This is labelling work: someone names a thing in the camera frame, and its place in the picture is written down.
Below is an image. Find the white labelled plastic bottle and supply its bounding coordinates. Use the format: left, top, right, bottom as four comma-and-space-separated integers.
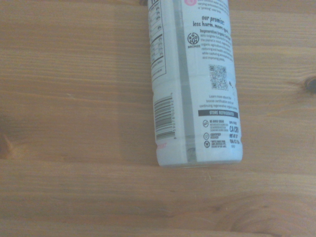
147, 0, 243, 169

